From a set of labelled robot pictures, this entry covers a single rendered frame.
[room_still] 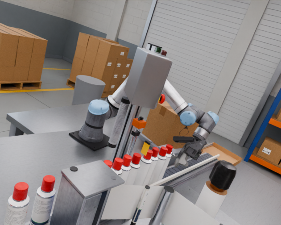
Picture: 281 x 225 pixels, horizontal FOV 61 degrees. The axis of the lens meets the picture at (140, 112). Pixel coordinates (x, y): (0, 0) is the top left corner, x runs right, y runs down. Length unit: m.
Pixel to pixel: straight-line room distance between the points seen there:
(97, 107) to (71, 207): 0.83
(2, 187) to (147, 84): 0.68
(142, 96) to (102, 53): 4.05
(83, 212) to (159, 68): 0.51
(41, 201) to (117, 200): 0.24
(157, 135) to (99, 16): 5.81
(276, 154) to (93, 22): 5.58
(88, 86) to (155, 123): 2.08
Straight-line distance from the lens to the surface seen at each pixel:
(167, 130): 1.60
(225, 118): 5.51
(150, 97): 0.85
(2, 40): 4.20
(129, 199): 0.86
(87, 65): 5.10
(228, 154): 2.13
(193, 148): 1.30
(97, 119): 1.42
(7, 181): 1.11
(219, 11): 5.67
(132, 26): 6.49
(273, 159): 4.86
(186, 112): 1.20
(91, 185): 0.63
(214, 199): 1.00
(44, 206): 0.76
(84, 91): 3.65
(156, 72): 0.83
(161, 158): 1.10
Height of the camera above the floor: 1.53
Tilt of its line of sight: 18 degrees down
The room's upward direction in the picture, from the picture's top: 19 degrees clockwise
